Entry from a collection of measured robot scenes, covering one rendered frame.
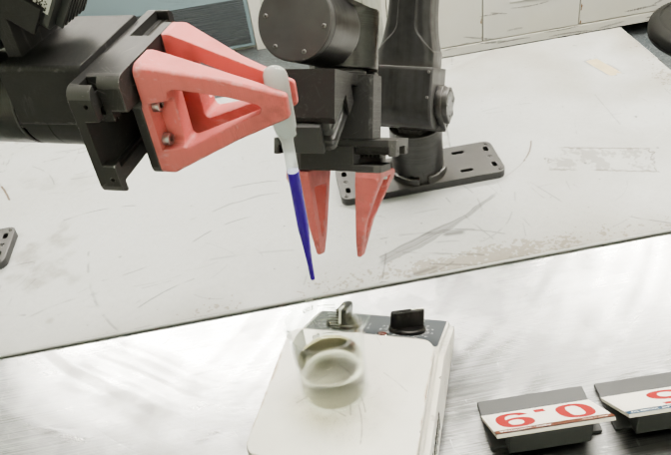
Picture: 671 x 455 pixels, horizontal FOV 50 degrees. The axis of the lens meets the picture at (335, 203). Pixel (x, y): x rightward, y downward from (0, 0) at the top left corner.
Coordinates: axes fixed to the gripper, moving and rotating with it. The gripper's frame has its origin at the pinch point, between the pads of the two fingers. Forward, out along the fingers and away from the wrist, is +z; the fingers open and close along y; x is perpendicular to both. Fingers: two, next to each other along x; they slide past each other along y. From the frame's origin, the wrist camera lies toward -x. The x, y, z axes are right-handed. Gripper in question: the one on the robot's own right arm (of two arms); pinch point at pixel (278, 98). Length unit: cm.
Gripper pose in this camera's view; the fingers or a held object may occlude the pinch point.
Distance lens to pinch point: 39.4
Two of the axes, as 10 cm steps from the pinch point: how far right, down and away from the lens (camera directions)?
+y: 2.3, -6.1, 7.6
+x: 1.2, 7.9, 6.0
